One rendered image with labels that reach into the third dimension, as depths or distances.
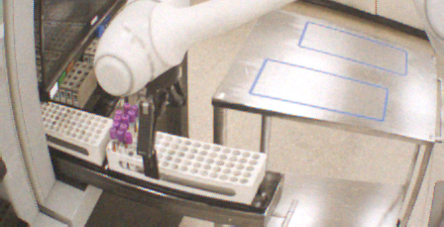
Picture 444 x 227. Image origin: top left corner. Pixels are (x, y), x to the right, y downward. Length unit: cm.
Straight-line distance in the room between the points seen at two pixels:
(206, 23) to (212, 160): 42
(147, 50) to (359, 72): 81
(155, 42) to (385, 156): 187
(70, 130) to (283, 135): 150
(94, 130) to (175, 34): 49
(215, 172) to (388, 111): 48
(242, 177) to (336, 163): 141
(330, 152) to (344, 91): 113
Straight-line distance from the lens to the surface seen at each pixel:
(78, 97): 158
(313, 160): 275
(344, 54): 181
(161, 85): 128
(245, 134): 285
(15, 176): 133
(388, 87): 172
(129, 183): 143
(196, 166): 139
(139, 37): 104
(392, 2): 365
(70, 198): 150
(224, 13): 104
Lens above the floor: 176
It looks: 36 degrees down
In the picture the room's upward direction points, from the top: straight up
